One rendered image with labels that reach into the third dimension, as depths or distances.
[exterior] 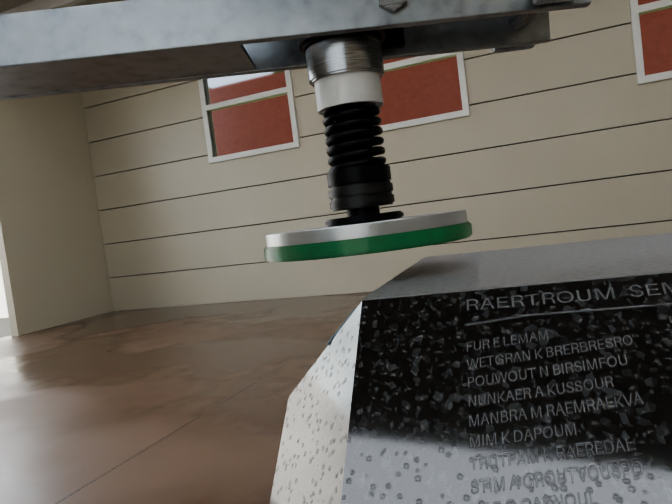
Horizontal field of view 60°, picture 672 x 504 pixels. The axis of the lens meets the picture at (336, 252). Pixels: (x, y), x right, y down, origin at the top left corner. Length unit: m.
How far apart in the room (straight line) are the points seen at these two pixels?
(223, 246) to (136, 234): 1.46
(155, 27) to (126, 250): 8.36
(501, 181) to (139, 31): 6.18
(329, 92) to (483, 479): 0.39
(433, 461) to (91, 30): 0.49
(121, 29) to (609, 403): 0.52
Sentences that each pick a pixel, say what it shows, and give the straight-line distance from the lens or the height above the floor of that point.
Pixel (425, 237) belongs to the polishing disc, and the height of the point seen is 0.88.
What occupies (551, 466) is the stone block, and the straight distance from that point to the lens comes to 0.38.
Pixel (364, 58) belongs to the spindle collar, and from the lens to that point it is 0.61.
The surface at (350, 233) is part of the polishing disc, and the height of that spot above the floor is 0.89.
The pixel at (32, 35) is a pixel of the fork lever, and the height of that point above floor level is 1.12.
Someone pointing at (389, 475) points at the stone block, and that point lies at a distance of 0.38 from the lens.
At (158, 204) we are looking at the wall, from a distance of 8.51.
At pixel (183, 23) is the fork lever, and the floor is 1.11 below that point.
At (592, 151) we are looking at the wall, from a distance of 6.65.
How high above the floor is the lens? 0.90
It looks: 3 degrees down
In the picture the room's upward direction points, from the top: 7 degrees counter-clockwise
